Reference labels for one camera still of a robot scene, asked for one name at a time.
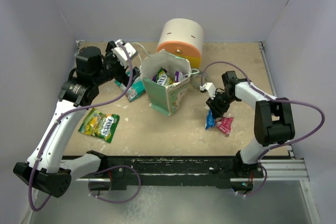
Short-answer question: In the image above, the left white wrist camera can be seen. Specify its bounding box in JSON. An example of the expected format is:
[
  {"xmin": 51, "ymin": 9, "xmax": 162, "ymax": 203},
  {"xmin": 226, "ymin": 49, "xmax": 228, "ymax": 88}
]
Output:
[{"xmin": 112, "ymin": 39, "xmax": 138, "ymax": 68}]

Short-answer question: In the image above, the small blue snack packet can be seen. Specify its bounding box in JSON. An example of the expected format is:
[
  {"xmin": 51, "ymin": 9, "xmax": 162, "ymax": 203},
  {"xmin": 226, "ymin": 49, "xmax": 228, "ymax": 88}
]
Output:
[{"xmin": 205, "ymin": 110, "xmax": 216, "ymax": 130}]

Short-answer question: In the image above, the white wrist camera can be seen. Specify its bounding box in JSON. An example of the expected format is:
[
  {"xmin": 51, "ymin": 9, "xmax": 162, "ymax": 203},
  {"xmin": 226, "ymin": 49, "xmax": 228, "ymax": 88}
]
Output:
[
  {"xmin": 199, "ymin": 82, "xmax": 216, "ymax": 99},
  {"xmin": 112, "ymin": 39, "xmax": 138, "ymax": 68}
]

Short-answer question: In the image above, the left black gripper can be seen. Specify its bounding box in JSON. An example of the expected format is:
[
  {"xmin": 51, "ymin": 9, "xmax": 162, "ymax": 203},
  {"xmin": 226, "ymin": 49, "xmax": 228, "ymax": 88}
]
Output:
[{"xmin": 92, "ymin": 41, "xmax": 140, "ymax": 88}]

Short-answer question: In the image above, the purple berry candy bag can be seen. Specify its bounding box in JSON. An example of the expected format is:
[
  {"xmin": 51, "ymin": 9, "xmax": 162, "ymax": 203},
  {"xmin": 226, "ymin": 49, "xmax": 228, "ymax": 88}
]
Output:
[{"xmin": 174, "ymin": 71, "xmax": 186, "ymax": 83}]

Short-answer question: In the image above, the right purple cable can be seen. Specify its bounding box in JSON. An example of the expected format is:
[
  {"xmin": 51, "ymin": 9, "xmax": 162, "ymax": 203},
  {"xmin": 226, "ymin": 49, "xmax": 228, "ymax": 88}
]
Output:
[{"xmin": 200, "ymin": 61, "xmax": 326, "ymax": 162}]

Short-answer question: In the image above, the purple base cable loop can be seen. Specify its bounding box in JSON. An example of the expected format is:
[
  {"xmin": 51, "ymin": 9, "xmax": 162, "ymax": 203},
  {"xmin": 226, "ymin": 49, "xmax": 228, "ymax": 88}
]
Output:
[{"xmin": 88, "ymin": 165, "xmax": 141, "ymax": 204}]

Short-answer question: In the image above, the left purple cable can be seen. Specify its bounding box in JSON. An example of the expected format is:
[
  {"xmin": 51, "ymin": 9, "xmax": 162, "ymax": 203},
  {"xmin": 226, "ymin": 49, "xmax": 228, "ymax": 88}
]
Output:
[{"xmin": 28, "ymin": 40, "xmax": 133, "ymax": 212}]

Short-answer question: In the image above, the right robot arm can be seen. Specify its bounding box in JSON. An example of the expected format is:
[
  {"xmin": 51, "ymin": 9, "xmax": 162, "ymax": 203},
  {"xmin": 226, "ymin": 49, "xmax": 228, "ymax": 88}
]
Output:
[{"xmin": 200, "ymin": 71, "xmax": 295, "ymax": 177}]

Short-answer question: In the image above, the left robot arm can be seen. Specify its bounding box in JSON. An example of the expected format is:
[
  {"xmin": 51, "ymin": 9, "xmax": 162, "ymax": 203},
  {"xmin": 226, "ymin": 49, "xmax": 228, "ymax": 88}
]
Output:
[{"xmin": 13, "ymin": 39, "xmax": 139, "ymax": 199}]

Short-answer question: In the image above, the small red snack packet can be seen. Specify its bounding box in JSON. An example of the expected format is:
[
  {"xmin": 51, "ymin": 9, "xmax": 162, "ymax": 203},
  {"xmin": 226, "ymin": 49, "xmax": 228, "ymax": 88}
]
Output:
[{"xmin": 215, "ymin": 117, "xmax": 234, "ymax": 136}]

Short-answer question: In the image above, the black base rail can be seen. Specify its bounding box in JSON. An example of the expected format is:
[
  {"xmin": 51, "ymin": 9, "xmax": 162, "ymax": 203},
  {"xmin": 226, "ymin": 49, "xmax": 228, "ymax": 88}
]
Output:
[{"xmin": 82, "ymin": 154, "xmax": 264, "ymax": 190}]

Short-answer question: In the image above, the teal snack packet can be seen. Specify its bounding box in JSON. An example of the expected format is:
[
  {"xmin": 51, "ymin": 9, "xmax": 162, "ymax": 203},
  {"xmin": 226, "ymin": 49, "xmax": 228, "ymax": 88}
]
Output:
[{"xmin": 114, "ymin": 76, "xmax": 145, "ymax": 102}]

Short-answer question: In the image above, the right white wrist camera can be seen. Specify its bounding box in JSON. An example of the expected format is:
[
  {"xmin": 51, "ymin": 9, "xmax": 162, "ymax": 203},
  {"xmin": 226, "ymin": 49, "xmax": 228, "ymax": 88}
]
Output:
[{"xmin": 199, "ymin": 82, "xmax": 216, "ymax": 99}]

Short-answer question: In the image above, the green Fresh paper bag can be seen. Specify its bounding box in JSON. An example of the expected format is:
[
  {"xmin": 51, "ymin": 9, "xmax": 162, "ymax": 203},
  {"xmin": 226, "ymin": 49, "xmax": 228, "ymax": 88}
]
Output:
[{"xmin": 140, "ymin": 49, "xmax": 200, "ymax": 116}]

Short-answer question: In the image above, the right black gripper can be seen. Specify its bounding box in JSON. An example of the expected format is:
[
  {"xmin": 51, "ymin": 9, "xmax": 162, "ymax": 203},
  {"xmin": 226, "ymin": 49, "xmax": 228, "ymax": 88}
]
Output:
[{"xmin": 206, "ymin": 91, "xmax": 238, "ymax": 119}]

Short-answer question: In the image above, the pastel mini drawer cabinet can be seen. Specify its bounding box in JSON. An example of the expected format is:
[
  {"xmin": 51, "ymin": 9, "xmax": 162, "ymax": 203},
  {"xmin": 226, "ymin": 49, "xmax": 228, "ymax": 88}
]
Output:
[{"xmin": 156, "ymin": 18, "xmax": 204, "ymax": 69}]

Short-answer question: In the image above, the large green Foxs bag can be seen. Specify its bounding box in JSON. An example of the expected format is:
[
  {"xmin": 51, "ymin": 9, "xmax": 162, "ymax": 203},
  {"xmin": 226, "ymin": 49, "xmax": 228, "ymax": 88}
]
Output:
[{"xmin": 78, "ymin": 108, "xmax": 120, "ymax": 143}]

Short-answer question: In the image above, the clear tape roll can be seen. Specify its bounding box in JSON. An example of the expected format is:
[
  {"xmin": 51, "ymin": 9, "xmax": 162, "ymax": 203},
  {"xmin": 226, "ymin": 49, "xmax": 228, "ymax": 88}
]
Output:
[{"xmin": 190, "ymin": 72, "xmax": 203, "ymax": 90}]

